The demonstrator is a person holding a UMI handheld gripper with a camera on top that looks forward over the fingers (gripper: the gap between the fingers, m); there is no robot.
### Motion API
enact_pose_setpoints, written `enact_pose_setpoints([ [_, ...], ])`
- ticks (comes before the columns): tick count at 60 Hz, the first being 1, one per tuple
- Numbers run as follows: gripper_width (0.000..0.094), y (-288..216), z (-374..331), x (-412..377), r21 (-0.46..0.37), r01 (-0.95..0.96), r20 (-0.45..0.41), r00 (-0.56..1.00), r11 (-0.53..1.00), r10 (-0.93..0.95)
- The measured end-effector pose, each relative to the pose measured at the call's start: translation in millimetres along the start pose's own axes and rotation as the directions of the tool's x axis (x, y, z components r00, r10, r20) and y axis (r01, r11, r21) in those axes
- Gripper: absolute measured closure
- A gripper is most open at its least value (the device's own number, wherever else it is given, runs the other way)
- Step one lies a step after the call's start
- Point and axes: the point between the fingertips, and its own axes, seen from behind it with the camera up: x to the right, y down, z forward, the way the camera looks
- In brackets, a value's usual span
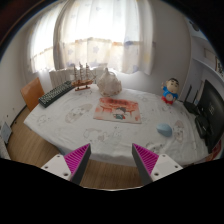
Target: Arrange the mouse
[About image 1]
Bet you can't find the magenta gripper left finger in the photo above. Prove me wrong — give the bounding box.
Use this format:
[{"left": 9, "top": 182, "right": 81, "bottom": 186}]
[{"left": 42, "top": 144, "right": 91, "bottom": 185}]

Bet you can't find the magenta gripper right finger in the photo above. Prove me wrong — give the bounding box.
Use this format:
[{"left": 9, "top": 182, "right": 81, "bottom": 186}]
[{"left": 132, "top": 144, "right": 182, "bottom": 185}]

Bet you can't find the black computer monitor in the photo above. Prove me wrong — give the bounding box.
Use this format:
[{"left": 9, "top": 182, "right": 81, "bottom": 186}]
[{"left": 195, "top": 80, "right": 224, "bottom": 153}]

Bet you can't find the black computer keyboard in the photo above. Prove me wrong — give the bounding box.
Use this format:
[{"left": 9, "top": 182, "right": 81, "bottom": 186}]
[{"left": 38, "top": 81, "right": 73, "bottom": 108}]

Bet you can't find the white patterned tablecloth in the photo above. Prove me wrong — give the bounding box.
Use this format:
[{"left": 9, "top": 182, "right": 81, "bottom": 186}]
[{"left": 24, "top": 85, "right": 208, "bottom": 166}]

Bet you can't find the black wifi router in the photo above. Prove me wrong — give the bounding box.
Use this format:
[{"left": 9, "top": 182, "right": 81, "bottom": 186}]
[{"left": 183, "top": 87, "right": 199, "bottom": 115}]

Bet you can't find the cartoon boy figurine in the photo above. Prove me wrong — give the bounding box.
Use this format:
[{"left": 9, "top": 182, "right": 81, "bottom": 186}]
[{"left": 161, "top": 78, "right": 179, "bottom": 105}]

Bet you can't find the wooden model sailing ship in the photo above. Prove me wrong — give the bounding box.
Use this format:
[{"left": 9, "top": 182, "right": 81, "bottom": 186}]
[{"left": 71, "top": 64, "right": 96, "bottom": 91}]

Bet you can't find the large white conch shell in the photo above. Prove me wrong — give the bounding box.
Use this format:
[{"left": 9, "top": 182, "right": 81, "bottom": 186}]
[{"left": 97, "top": 69, "right": 122, "bottom": 97}]

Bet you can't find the white sheer curtain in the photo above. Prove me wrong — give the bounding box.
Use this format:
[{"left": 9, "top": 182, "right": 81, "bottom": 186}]
[{"left": 27, "top": 0, "right": 155, "bottom": 74}]

